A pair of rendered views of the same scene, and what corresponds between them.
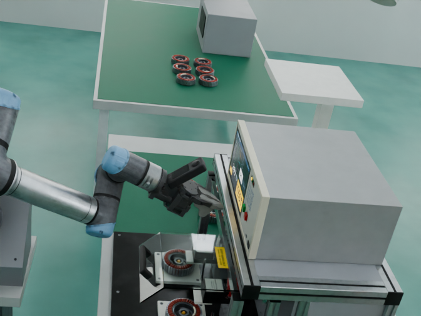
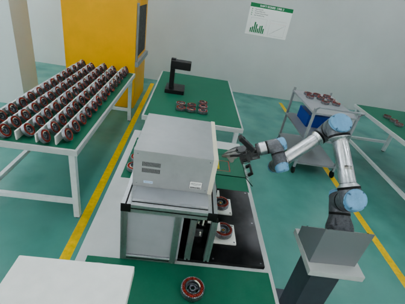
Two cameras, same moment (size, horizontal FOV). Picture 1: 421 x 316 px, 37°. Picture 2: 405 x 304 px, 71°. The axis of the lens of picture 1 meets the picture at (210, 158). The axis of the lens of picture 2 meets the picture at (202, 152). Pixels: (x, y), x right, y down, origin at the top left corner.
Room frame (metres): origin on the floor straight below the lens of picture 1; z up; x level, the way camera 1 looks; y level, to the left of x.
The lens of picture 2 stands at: (2.94, -0.04, 1.99)
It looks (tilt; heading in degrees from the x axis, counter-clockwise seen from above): 30 degrees down; 186
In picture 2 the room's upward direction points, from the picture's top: 10 degrees clockwise
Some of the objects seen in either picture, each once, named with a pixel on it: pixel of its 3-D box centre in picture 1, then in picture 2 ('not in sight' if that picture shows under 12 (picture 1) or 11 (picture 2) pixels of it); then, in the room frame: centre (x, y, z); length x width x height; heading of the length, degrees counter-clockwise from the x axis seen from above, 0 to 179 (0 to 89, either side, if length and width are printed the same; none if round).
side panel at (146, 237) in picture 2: not in sight; (149, 236); (1.98, -0.31, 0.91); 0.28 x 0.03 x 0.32; 101
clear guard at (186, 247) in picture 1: (198, 268); (225, 168); (1.41, -0.02, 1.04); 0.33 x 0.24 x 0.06; 101
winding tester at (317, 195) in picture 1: (306, 189); (177, 150); (1.64, -0.30, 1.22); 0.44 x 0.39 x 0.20; 11
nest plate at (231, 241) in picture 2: not in sight; (222, 233); (1.71, 0.04, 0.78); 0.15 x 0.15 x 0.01; 11
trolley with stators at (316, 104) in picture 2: not in sight; (313, 129); (-0.99, 1.09, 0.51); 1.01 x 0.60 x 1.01; 11
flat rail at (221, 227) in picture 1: (222, 232); not in sight; (1.61, -0.08, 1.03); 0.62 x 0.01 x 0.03; 11
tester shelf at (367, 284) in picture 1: (295, 220); (175, 171); (1.65, -0.29, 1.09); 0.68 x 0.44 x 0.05; 11
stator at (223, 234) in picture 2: not in sight; (223, 230); (1.71, 0.05, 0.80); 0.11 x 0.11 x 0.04
